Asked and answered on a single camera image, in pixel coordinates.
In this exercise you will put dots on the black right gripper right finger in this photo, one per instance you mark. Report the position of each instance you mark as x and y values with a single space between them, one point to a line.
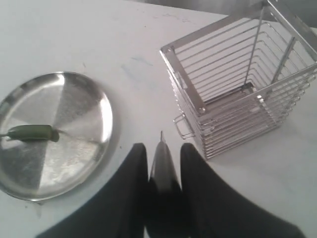
219 211

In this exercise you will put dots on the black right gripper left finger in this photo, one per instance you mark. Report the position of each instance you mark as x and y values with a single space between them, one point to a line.
116 211

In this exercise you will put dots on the black handled serrated knife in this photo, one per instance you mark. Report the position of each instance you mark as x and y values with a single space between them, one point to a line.
168 212

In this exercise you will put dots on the green cucumber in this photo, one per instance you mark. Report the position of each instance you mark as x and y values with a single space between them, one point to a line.
32 132

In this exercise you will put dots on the round steel plate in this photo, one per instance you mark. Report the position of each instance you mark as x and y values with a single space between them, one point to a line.
74 105

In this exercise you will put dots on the wire metal utensil holder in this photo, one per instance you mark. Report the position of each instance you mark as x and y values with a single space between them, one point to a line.
240 77

